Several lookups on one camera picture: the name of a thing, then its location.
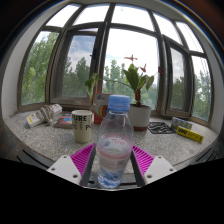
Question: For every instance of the cream mug with black lettering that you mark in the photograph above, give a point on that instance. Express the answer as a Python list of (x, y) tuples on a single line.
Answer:
[(82, 128)]

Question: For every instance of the black openwork trivet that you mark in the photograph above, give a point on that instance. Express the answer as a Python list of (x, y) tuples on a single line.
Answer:
[(161, 128)]

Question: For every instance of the long yellow box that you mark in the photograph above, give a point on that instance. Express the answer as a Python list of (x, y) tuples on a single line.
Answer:
[(190, 134)]

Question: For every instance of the brown-framed bay window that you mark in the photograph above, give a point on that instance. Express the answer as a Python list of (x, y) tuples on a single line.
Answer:
[(130, 46)]

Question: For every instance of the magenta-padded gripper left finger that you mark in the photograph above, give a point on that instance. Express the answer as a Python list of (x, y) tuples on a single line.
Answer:
[(65, 168)]

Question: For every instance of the clear blue-capped water bottle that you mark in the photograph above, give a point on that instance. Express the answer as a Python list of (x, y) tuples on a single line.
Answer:
[(115, 143)]

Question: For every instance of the small blue patterned box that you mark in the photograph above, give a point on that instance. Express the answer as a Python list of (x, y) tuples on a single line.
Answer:
[(181, 124)]

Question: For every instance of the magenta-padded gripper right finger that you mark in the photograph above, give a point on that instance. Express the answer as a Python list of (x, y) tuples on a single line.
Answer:
[(158, 168)]

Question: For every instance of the dark book with colourful cover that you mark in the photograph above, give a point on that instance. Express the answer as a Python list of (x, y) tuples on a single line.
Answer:
[(64, 121)]

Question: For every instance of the potted red-flowered plant, white pot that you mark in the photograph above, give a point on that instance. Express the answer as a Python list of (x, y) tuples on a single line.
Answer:
[(140, 116)]

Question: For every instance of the red and white cardboard box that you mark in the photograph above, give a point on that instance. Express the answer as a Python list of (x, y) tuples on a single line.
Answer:
[(99, 108)]

